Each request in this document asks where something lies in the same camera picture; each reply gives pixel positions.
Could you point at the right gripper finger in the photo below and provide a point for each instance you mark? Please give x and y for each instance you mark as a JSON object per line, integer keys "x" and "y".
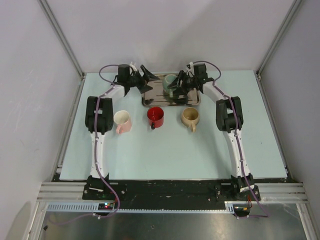
{"x": 179, "y": 93}
{"x": 178, "y": 81}

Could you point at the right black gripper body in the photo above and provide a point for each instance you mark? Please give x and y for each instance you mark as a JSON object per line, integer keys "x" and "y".
{"x": 188, "y": 83}

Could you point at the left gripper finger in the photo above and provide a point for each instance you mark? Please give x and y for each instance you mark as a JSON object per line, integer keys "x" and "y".
{"x": 147, "y": 75}
{"x": 143, "y": 88}

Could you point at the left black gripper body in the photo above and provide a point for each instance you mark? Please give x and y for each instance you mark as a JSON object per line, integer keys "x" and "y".
{"x": 136, "y": 80}

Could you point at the green ceramic mug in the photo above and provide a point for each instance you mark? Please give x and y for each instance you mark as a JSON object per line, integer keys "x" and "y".
{"x": 166, "y": 82}

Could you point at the beige ceramic mug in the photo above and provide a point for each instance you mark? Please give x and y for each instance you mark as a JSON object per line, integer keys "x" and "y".
{"x": 190, "y": 118}

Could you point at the red ceramic mug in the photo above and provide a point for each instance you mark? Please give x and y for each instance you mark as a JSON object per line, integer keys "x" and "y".
{"x": 155, "y": 116}

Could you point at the pink ceramic mug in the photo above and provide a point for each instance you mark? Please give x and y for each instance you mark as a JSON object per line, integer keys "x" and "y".
{"x": 122, "y": 119}

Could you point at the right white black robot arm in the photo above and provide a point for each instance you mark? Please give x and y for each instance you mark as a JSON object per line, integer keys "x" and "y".
{"x": 202, "y": 76}

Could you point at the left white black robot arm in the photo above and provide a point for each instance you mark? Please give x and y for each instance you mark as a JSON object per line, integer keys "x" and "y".
{"x": 99, "y": 119}

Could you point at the metal serving tray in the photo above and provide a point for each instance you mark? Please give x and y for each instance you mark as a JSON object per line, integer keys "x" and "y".
{"x": 157, "y": 97}

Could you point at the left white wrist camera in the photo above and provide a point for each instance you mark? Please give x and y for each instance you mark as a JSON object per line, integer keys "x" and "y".
{"x": 133, "y": 68}

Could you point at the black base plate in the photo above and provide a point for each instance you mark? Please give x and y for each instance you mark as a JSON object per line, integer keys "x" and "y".
{"x": 173, "y": 195}

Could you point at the left aluminium frame post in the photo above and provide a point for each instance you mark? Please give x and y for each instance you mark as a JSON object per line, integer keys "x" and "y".
{"x": 60, "y": 35}

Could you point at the aluminium frame post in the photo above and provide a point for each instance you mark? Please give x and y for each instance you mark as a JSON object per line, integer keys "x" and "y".
{"x": 60, "y": 35}
{"x": 280, "y": 34}

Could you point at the right aluminium frame post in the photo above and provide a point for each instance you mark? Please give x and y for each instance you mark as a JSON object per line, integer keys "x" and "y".
{"x": 280, "y": 34}

